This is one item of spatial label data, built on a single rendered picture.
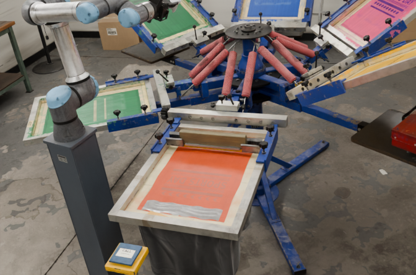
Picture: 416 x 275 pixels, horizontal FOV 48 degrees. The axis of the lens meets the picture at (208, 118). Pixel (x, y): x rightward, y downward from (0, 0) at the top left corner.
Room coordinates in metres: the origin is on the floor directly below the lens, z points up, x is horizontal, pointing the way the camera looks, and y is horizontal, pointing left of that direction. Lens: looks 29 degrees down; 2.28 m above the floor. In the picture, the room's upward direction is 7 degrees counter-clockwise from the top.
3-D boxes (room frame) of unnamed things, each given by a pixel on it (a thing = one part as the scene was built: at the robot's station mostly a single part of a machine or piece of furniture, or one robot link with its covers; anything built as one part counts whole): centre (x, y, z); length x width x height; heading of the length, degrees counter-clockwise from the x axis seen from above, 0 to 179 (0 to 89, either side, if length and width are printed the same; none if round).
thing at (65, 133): (1.94, 0.67, 1.25); 0.15 x 0.15 x 0.10
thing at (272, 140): (1.95, -0.28, 0.98); 0.30 x 0.05 x 0.07; 159
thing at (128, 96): (2.68, 0.58, 1.05); 1.08 x 0.61 x 0.23; 99
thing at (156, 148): (2.15, 0.24, 0.98); 0.30 x 0.05 x 0.07; 159
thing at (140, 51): (3.34, 0.10, 0.91); 1.34 x 0.40 x 0.08; 39
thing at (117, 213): (1.83, 0.07, 0.97); 0.79 x 0.58 x 0.04; 159
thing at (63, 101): (1.95, 0.66, 1.37); 0.13 x 0.12 x 0.14; 145
